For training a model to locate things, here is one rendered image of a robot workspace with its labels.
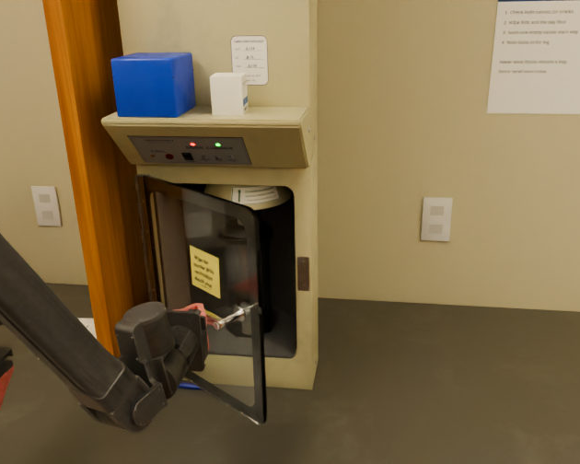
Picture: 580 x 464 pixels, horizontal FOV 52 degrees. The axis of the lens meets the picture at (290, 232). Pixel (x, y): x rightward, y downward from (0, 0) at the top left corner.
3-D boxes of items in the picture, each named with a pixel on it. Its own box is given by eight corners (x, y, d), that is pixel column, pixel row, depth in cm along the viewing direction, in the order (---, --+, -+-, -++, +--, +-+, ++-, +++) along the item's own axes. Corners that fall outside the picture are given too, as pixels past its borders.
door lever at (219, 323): (209, 305, 104) (208, 291, 103) (246, 322, 98) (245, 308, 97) (184, 316, 101) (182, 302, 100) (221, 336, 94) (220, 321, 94)
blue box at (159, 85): (141, 106, 104) (134, 52, 101) (196, 107, 102) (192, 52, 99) (117, 117, 95) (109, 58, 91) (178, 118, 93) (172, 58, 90)
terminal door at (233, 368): (163, 360, 123) (141, 172, 109) (267, 426, 104) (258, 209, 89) (159, 362, 123) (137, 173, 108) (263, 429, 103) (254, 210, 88)
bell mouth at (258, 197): (214, 181, 128) (214, 156, 126) (296, 183, 125) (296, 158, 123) (190, 209, 112) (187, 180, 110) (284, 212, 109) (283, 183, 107)
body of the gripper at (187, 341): (202, 307, 90) (187, 333, 83) (207, 365, 94) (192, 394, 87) (160, 305, 91) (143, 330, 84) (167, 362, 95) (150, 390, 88)
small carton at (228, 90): (217, 110, 99) (215, 72, 97) (248, 110, 99) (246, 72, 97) (212, 115, 95) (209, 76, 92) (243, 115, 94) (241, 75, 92)
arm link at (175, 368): (139, 406, 82) (179, 404, 81) (125, 364, 79) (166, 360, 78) (157, 377, 88) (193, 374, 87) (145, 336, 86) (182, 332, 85)
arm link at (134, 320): (93, 417, 80) (137, 432, 75) (66, 342, 76) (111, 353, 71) (156, 366, 89) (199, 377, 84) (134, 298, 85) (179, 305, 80)
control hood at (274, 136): (133, 161, 109) (127, 105, 105) (311, 165, 104) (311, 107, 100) (107, 179, 98) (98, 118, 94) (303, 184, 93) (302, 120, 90)
